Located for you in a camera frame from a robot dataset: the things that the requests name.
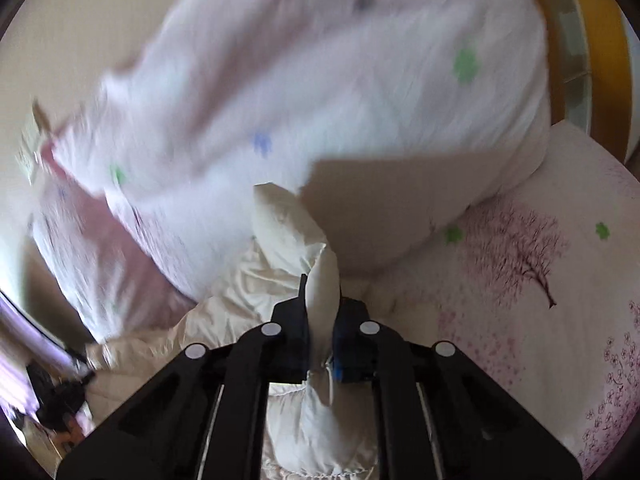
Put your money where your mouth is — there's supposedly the wooden window frame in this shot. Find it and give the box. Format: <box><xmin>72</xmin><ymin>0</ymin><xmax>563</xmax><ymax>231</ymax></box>
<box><xmin>537</xmin><ymin>0</ymin><xmax>639</xmax><ymax>164</ymax></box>

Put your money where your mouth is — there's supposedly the pink tree print right pillow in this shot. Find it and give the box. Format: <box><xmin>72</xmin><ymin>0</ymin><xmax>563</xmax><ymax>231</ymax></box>
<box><xmin>52</xmin><ymin>0</ymin><xmax>551</xmax><ymax>300</ymax></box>

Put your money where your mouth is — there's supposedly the beige quilted down jacket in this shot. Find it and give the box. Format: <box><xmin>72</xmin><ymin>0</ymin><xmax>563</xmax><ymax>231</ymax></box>
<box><xmin>87</xmin><ymin>183</ymin><xmax>378</xmax><ymax>479</ymax></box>

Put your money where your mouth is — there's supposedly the left hand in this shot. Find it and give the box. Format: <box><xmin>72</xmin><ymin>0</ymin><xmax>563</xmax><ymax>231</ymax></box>
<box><xmin>52</xmin><ymin>414</ymin><xmax>94</xmax><ymax>455</ymax></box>

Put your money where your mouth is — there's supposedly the pink floral bed sheet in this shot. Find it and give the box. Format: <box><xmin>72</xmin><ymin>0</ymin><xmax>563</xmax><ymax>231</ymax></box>
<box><xmin>344</xmin><ymin>122</ymin><xmax>639</xmax><ymax>476</ymax></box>

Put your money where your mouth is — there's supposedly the lavender print left pillow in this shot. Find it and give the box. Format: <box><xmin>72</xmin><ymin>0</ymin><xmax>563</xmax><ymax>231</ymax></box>
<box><xmin>32</xmin><ymin>146</ymin><xmax>195</xmax><ymax>342</ymax></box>

